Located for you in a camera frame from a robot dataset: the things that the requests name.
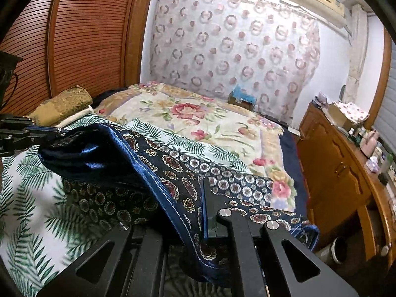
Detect navy bed sheet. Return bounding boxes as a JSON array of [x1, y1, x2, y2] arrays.
[[278, 129, 314, 222]]

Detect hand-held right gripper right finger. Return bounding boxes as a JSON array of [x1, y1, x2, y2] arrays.
[[201, 177, 361, 297]]

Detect green leaf print bedsheet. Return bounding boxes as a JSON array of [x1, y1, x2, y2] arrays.
[[0, 113, 257, 297]]

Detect wooden dresser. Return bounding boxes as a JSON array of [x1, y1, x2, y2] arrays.
[[296, 101, 396, 267]]

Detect floral cream blanket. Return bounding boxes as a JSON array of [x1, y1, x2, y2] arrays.
[[93, 80, 298, 215]]

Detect louvered wooden wardrobe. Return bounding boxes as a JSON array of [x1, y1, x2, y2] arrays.
[[0, 0, 156, 119]]

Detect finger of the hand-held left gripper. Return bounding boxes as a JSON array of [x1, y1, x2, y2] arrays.
[[26, 124, 63, 144]]

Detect cardboard box with floral cloth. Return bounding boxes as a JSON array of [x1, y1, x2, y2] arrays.
[[327, 100, 371, 131]]

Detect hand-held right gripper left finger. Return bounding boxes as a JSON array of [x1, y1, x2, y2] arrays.
[[37, 221, 174, 297]]

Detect cream pillow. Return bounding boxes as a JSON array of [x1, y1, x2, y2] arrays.
[[57, 105, 94, 128]]

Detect cluttered toiletries row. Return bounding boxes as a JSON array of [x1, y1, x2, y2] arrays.
[[340, 85, 396, 217]]

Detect blue box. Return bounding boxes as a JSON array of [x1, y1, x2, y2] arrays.
[[232, 84, 258, 104]]

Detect pink ring pattern curtain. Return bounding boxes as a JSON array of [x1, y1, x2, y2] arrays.
[[149, 0, 321, 125]]

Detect pink kettle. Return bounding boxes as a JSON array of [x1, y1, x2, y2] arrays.
[[360, 129, 380, 159]]

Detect wooden window frame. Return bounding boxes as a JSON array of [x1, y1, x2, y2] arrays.
[[368, 26, 396, 123]]

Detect brown box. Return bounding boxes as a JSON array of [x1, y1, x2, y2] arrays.
[[228, 91, 256, 111]]

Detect navy medallion print garment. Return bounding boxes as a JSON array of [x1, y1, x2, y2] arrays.
[[37, 123, 321, 283]]

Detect round waste bin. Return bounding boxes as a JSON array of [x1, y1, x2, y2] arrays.
[[315, 236, 354, 266]]

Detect gold patterned pillow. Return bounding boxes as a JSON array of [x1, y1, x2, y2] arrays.
[[30, 86, 94, 127]]

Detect grey window blinds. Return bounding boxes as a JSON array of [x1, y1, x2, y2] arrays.
[[372, 64, 396, 153]]

